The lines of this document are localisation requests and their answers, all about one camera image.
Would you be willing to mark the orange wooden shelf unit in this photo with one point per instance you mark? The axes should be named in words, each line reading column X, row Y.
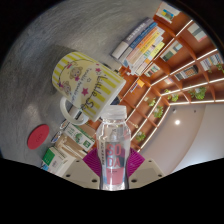
column 186, row 66

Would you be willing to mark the yellow striped cartoon mug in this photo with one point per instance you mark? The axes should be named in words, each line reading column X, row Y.
column 86, row 83

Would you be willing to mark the wooden artist mannequin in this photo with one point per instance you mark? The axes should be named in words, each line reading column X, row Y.
column 68, row 144

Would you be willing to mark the stack of colourful books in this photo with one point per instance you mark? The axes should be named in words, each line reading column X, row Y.
column 141, row 45

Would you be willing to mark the clear bottle with pink label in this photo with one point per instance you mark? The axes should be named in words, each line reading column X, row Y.
column 113, row 160

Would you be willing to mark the recessed ceiling spotlight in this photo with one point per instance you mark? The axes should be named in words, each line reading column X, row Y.
column 177, row 122

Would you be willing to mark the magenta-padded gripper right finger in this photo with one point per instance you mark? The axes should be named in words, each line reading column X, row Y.
column 146, row 173

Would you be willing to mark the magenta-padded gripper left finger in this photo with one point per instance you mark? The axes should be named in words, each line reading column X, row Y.
column 80, row 173

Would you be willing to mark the flat round red coaster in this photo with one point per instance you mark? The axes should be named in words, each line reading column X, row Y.
column 38, row 136

